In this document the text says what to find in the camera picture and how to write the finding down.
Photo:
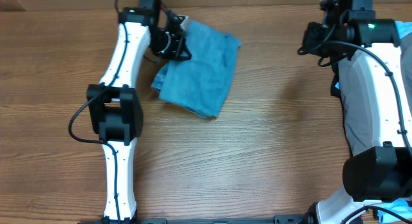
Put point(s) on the light blue denim jeans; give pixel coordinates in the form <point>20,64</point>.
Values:
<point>201,84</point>

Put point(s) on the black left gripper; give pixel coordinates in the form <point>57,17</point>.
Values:
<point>179,44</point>

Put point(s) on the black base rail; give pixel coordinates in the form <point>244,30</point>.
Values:
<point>277,219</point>

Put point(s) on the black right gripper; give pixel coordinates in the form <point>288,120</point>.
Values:
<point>309,46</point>

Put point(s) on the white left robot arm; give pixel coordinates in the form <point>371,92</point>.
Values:
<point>114,107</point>

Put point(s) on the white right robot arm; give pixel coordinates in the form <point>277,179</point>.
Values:
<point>379,174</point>

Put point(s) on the light blue folded garment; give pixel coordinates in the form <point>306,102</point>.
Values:
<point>401,207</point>

